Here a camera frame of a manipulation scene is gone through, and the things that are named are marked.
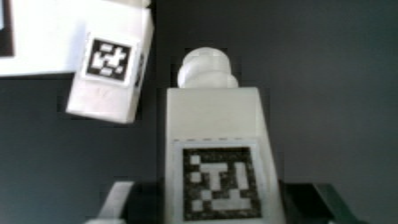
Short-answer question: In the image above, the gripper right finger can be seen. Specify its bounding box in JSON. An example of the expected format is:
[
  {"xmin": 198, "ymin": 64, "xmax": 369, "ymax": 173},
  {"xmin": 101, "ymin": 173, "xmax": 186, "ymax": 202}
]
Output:
[{"xmin": 278, "ymin": 182, "xmax": 362, "ymax": 224}]

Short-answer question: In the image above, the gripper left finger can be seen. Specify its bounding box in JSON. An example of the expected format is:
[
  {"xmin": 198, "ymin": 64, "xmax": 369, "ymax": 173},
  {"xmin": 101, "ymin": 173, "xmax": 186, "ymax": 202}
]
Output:
[{"xmin": 83, "ymin": 181, "xmax": 159, "ymax": 224}]

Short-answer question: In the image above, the white table leg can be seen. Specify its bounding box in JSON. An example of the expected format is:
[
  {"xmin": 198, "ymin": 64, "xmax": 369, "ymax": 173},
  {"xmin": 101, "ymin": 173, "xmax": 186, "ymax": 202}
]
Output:
[
  {"xmin": 65, "ymin": 0, "xmax": 154, "ymax": 124},
  {"xmin": 163, "ymin": 47, "xmax": 285, "ymax": 224}
]

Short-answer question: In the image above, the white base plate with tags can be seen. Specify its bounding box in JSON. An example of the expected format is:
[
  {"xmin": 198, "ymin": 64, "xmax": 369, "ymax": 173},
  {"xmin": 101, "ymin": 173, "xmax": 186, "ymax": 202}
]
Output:
[{"xmin": 0, "ymin": 0, "xmax": 88, "ymax": 77}]

